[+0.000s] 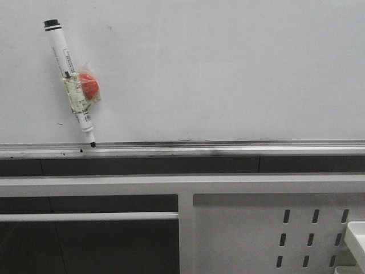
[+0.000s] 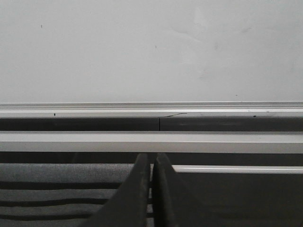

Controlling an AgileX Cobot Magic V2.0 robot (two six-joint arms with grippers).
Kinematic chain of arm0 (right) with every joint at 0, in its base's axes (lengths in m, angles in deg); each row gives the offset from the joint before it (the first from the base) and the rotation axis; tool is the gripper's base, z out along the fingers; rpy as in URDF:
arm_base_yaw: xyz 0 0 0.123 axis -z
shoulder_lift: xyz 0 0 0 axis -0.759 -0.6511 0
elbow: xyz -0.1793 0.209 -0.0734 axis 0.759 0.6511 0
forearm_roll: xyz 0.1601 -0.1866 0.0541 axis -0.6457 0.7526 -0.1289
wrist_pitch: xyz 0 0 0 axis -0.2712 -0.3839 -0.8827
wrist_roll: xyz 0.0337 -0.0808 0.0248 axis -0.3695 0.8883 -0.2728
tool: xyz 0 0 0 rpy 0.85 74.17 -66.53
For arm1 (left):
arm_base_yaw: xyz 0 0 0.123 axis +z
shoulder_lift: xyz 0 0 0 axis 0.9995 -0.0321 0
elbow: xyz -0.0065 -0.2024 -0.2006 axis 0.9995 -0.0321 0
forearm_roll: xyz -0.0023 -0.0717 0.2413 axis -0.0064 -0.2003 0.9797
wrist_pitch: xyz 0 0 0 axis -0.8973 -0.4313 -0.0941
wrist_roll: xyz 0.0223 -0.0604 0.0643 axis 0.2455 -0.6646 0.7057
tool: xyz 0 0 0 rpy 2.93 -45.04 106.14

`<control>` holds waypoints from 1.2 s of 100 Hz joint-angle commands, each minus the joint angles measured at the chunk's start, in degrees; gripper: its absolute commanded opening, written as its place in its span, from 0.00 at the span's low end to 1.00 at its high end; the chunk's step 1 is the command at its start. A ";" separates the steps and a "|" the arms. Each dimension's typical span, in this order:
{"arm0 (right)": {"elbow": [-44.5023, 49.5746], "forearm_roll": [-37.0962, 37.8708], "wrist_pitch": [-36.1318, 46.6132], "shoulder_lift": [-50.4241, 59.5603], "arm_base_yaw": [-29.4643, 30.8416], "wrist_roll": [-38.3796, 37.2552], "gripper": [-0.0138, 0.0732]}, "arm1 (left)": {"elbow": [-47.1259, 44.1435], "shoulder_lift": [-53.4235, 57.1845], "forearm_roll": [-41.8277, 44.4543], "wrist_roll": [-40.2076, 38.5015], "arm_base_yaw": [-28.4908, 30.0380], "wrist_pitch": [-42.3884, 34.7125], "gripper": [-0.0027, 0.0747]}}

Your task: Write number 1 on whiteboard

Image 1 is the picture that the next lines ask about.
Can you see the red round magnet taped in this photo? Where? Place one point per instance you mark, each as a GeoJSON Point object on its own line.
{"type": "Point", "coordinates": [89, 83]}

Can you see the white whiteboard marker black cap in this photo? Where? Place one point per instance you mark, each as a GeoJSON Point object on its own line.
{"type": "Point", "coordinates": [70, 78]}

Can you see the large white whiteboard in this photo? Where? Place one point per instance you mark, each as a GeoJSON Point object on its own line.
{"type": "Point", "coordinates": [187, 70]}

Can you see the aluminium whiteboard marker tray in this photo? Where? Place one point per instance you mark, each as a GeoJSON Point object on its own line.
{"type": "Point", "coordinates": [183, 149]}

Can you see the white plastic bin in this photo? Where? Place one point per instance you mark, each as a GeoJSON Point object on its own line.
{"type": "Point", "coordinates": [354, 239]}

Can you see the white metal pegboard frame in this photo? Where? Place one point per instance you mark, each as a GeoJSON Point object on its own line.
{"type": "Point", "coordinates": [180, 224]}

